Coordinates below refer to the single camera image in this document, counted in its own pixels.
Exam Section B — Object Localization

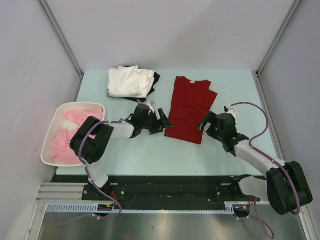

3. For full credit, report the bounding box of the aluminium frame post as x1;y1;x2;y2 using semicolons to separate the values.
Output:
256;0;305;75
37;0;85;78

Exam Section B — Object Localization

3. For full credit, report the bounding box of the pink t-shirt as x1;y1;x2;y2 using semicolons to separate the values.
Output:
51;107;104;165

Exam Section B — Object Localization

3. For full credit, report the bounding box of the right aluminium frame post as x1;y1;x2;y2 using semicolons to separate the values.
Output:
256;0;305;75

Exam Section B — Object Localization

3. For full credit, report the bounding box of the left aluminium frame post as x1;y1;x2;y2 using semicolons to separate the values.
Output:
37;0;85;78

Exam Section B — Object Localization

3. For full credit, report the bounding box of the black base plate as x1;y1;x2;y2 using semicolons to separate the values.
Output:
51;175;256;210

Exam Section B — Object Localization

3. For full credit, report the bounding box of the red t-shirt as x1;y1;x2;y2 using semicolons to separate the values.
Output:
164;76;218;145

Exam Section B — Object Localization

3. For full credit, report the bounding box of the folded white t-shirt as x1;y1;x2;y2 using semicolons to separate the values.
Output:
107;65;155;98

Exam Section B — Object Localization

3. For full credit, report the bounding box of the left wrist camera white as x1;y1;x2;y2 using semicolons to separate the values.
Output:
144;100;155;113

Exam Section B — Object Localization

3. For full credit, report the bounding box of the folded black t-shirt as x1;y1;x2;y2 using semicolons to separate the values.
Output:
123;68;161;102

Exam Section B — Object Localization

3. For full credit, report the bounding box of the white plastic basin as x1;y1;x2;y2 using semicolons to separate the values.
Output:
40;102;106;167

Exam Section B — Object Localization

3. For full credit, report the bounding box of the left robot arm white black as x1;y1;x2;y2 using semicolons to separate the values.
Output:
69;103;174;200

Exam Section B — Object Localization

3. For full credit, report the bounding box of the slotted cable duct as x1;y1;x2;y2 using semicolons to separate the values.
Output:
46;202;251;215

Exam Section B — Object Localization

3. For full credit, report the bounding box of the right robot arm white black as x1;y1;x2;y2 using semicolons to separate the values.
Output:
197;111;313;215

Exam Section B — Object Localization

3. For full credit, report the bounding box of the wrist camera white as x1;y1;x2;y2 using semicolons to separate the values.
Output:
144;100;155;113
224;105;237;119

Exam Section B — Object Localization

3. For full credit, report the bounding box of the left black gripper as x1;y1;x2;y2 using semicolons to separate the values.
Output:
140;108;174;135

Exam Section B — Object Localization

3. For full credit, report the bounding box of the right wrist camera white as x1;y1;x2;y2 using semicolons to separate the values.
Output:
224;105;237;119

